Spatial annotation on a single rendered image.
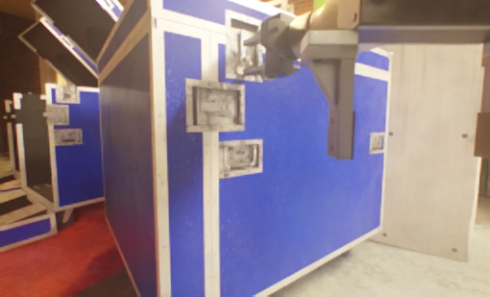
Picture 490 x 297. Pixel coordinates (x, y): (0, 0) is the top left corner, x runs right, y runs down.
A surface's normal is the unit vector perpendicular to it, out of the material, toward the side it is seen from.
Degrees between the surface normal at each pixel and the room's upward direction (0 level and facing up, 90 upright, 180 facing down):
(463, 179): 90
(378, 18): 90
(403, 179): 90
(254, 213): 90
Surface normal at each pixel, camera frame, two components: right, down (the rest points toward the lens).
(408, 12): -0.02, 0.10
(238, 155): 0.60, 0.07
